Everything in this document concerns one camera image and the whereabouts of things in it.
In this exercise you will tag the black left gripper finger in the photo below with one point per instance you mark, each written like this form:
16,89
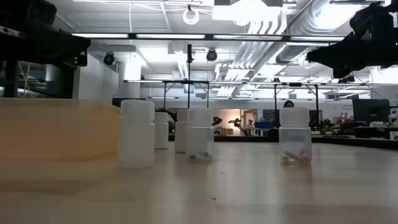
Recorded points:
77,51

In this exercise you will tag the round black ceiling camera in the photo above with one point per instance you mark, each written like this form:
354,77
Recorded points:
109,58
211,55

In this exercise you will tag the black overhead frame crossbar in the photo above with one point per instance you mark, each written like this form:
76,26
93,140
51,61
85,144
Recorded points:
208,37

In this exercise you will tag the blue plastic bin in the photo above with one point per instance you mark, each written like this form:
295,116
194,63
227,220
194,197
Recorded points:
263,125

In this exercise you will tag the black background robot arm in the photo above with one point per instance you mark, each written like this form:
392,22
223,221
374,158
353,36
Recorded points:
239,124

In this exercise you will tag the tan plastic basket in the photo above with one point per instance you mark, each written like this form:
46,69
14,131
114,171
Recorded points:
56,130

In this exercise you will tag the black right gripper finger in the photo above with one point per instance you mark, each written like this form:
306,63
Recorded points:
321,56

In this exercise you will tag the small opaque white pill bottle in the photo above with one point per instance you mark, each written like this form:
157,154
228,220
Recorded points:
161,132
181,133

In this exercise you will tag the black ceiling spotlight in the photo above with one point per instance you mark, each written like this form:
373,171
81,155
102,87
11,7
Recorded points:
346,79

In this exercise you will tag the black computer monitor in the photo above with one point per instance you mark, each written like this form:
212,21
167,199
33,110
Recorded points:
371,110

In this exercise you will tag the black metal frame stand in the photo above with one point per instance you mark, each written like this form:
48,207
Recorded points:
295,90
186,90

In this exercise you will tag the black vertical camera pole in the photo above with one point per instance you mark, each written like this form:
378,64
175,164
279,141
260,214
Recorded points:
189,74

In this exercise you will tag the large opaque white pill bottle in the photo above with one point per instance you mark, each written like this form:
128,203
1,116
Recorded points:
136,137

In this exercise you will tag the silver ceiling air duct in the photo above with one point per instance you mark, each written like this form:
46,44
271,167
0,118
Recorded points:
298,34

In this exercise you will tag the person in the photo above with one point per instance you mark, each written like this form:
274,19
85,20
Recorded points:
288,104

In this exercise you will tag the clear pill bottle, blue pills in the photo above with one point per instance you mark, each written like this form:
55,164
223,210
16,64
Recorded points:
200,133

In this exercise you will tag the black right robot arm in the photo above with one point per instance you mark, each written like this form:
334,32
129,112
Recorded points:
377,17

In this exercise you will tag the clear pill bottle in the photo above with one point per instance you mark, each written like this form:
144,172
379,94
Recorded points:
295,133
200,133

